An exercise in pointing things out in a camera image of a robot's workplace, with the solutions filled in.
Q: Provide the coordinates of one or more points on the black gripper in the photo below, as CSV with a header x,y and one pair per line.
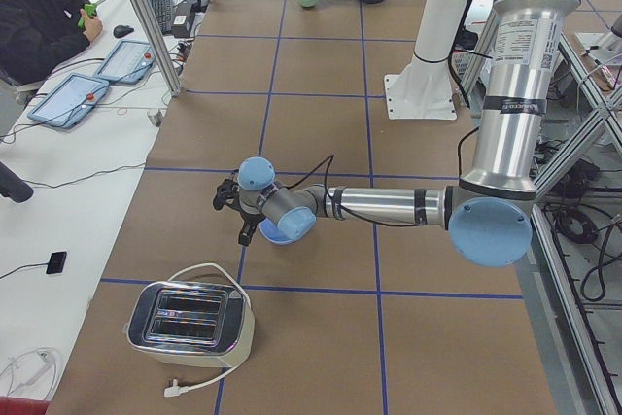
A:
x,y
248,217

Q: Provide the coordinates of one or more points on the blue bowl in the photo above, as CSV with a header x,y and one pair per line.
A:
x,y
272,234

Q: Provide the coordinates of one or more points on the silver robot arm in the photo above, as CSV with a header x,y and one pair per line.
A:
x,y
487,213

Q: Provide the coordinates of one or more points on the white chrome toaster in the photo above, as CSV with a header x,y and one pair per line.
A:
x,y
192,324

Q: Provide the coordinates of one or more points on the black keyboard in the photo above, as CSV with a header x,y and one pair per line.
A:
x,y
163,11

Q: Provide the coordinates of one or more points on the small black square device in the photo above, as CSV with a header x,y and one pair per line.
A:
x,y
56,263

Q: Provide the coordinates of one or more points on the black computer mouse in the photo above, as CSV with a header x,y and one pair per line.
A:
x,y
121,31

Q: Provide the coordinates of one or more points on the far blue teach pendant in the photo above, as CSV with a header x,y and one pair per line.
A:
x,y
127,63

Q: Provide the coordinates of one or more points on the blue teach pendant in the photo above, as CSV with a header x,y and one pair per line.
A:
x,y
127,63
70,101

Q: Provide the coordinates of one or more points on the near blue teach pendant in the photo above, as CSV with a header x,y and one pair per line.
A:
x,y
70,101

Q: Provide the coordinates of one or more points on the green handheld controller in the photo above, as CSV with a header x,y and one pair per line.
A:
x,y
91,11

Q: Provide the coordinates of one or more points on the black chair armrest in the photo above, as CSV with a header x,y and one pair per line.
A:
x,y
12,186

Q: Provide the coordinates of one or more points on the seated person in black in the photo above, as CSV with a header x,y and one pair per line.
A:
x,y
38,35

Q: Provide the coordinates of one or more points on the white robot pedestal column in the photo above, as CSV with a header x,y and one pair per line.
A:
x,y
422,90

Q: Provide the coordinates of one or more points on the aluminium frame post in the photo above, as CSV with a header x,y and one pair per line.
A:
x,y
147,19

